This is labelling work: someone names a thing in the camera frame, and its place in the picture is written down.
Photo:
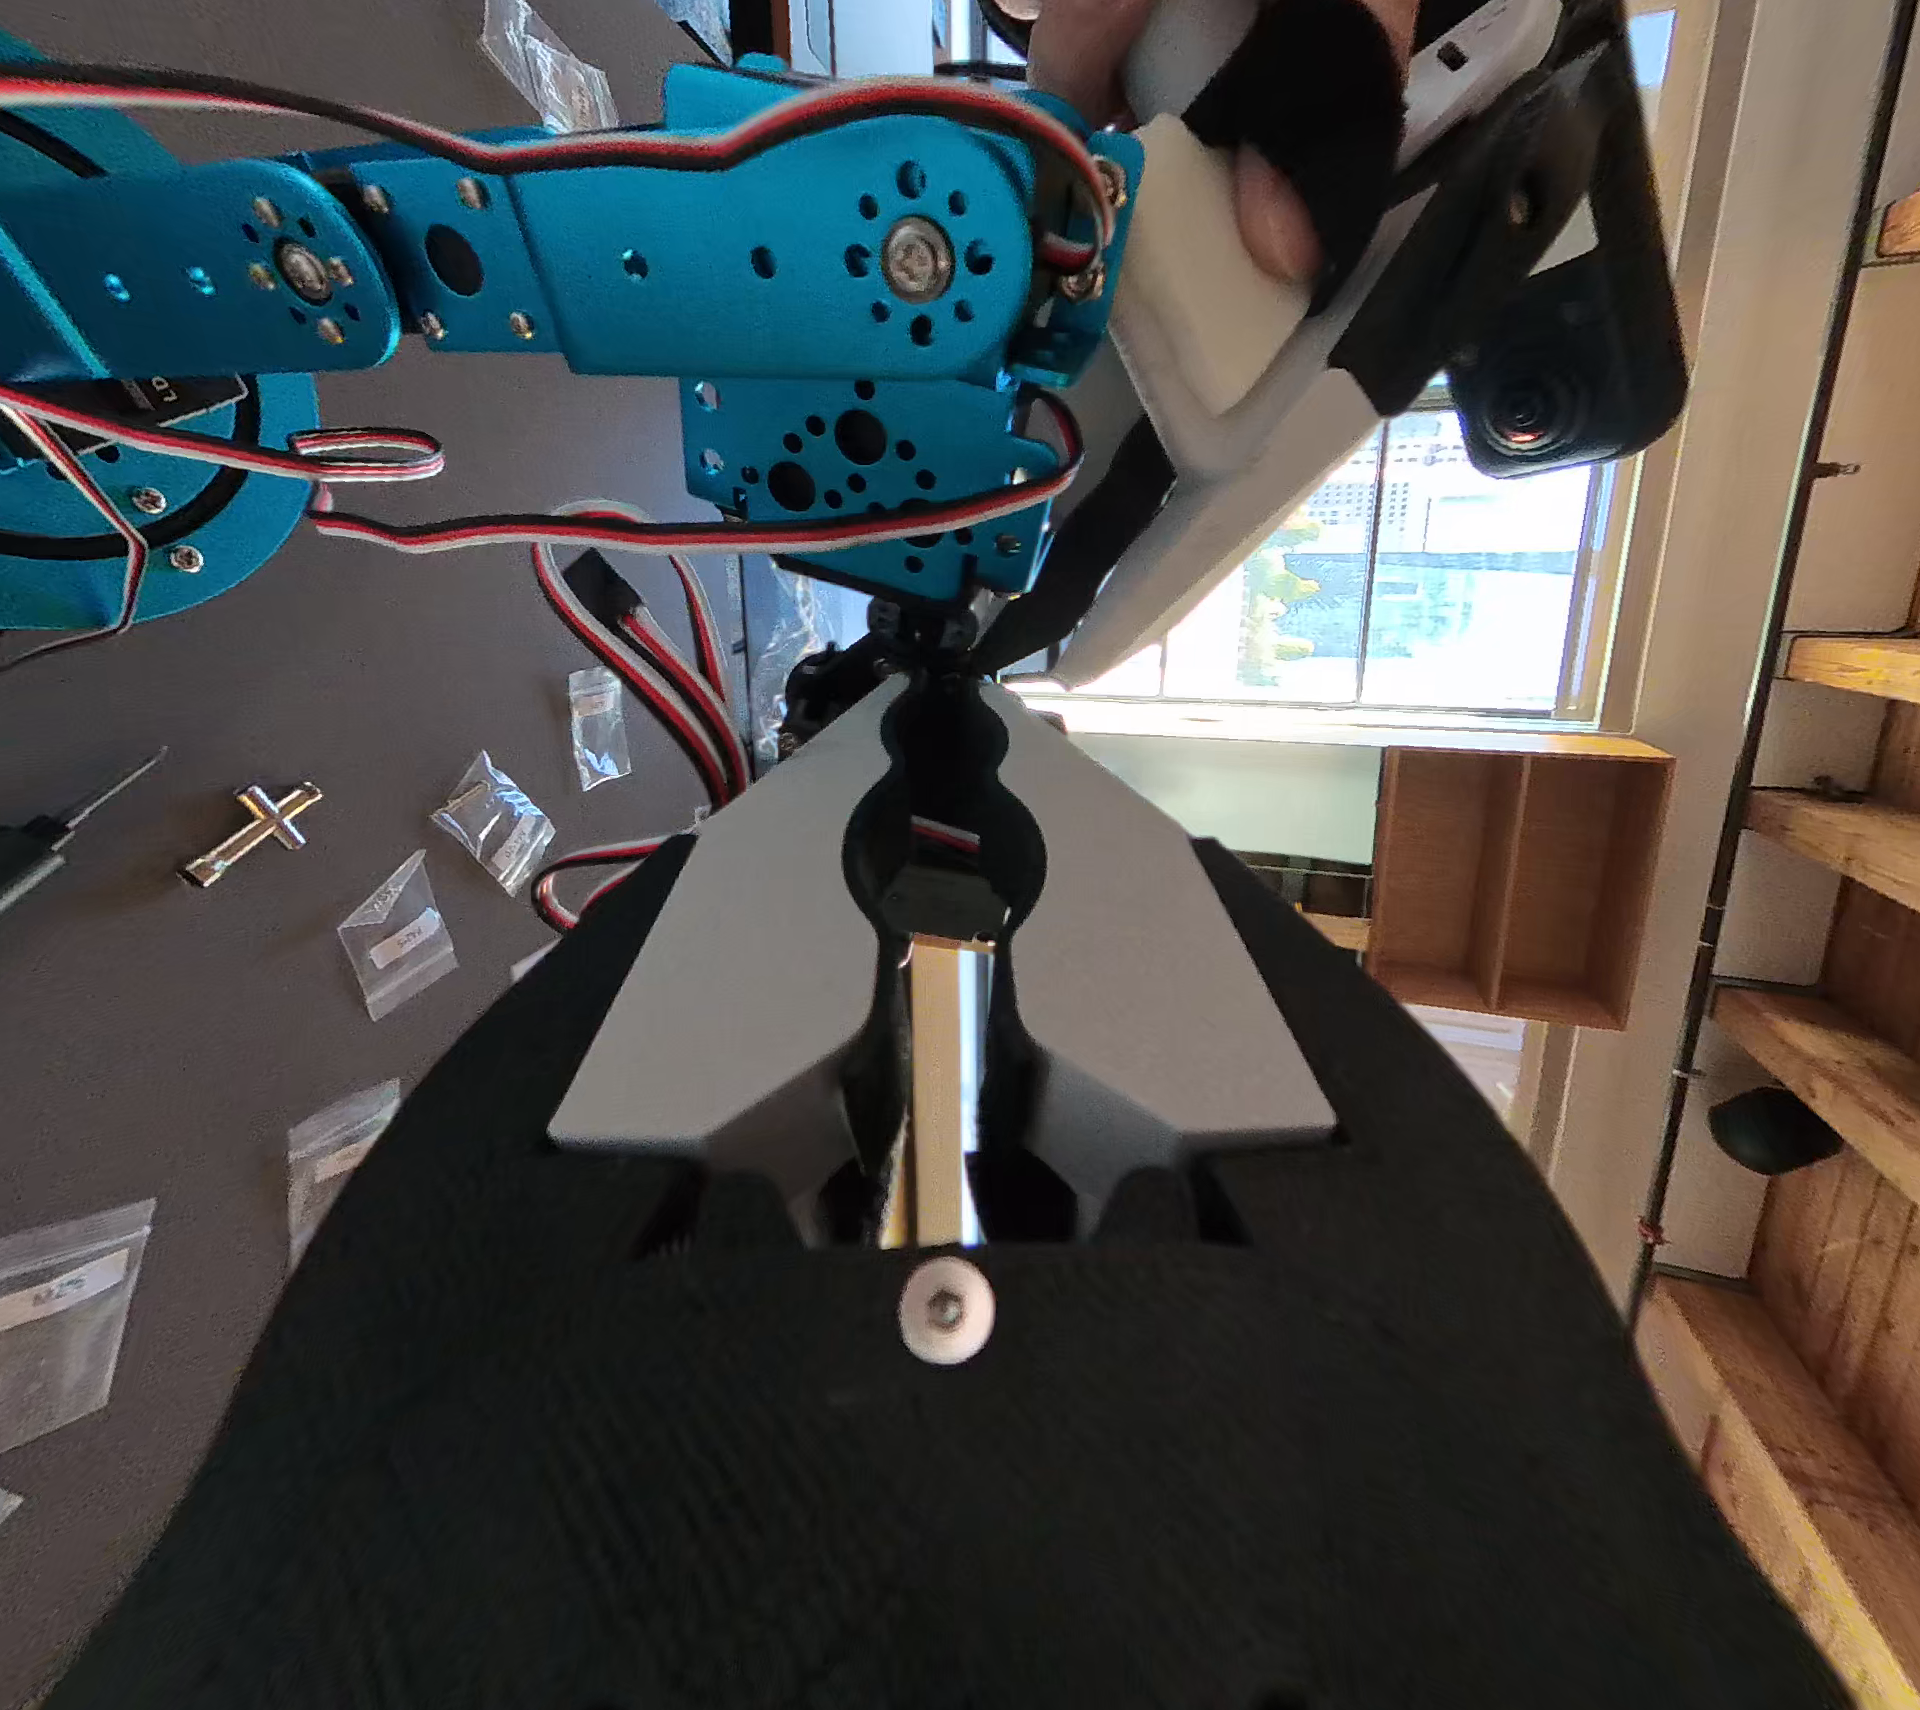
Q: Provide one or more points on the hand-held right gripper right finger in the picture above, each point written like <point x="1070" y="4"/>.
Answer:
<point x="1155" y="991"/>

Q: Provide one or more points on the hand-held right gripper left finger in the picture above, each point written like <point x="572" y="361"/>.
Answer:
<point x="720" y="991"/>

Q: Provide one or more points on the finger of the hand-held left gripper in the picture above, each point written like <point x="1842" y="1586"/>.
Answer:
<point x="1244" y="541"/>

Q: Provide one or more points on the blue toy robot arm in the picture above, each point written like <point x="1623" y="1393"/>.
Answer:
<point x="720" y="254"/>

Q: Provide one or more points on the dark grey desk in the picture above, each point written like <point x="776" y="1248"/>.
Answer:
<point x="375" y="691"/>

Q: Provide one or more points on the large window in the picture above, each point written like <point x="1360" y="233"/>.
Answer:
<point x="1425" y="601"/>

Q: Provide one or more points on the small clear parts bag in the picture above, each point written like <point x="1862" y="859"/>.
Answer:
<point x="398" y="939"/>
<point x="494" y="822"/>
<point x="61" y="1320"/>
<point x="339" y="1149"/>
<point x="541" y="53"/>
<point x="597" y="723"/>

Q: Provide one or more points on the wooden cubby box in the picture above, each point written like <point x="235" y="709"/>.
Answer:
<point x="1514" y="884"/>

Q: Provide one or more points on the metal cross wrench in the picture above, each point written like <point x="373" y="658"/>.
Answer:
<point x="248" y="830"/>

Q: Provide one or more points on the black ceiling pipe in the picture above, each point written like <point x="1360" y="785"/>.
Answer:
<point x="1721" y="909"/>

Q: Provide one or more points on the black ceiling fixture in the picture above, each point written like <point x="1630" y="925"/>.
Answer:
<point x="1770" y="1128"/>

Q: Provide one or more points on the black screwdriver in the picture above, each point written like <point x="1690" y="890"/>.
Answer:
<point x="22" y="862"/>

